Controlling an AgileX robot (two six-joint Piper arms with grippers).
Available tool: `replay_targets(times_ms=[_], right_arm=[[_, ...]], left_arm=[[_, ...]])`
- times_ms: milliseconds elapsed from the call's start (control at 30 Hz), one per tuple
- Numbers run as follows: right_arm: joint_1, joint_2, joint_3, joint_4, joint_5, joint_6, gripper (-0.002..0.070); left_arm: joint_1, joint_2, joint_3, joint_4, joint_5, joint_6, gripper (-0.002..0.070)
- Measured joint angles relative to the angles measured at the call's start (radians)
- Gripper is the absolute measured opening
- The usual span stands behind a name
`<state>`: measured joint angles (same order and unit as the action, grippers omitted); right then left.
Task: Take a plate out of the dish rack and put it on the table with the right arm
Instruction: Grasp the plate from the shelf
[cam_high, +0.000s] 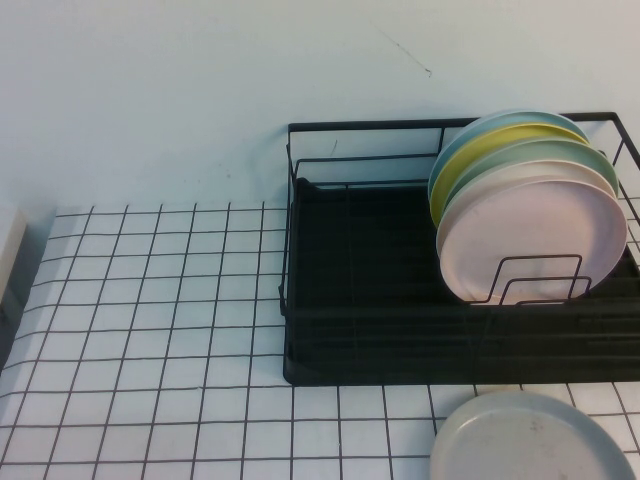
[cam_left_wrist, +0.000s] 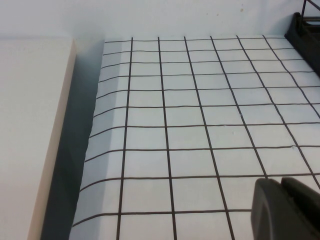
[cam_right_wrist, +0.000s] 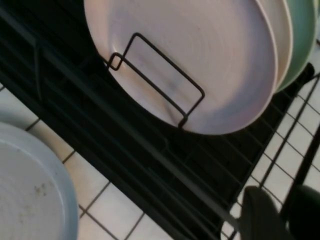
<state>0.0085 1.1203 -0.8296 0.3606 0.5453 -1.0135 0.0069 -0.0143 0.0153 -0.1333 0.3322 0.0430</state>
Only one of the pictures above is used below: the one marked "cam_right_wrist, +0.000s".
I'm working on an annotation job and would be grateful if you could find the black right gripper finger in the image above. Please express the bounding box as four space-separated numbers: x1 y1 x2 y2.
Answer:
239 184 320 240

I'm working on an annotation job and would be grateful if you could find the pink round plate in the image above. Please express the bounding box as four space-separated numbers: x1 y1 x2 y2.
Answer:
83 0 280 137

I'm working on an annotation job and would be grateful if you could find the cream round plate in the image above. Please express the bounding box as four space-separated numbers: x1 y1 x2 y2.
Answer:
254 0 294 95

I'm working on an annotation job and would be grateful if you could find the green round plate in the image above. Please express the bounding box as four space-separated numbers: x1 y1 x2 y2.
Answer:
276 0 319 92

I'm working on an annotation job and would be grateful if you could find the pale grey stained plate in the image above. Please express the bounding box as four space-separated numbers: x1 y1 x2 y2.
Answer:
0 121 80 240

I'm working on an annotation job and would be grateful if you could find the white grid tablecloth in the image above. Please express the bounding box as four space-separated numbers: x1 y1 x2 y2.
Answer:
0 72 320 240

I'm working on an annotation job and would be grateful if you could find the black wire dish rack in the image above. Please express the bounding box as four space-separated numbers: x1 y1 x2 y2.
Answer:
0 0 320 240

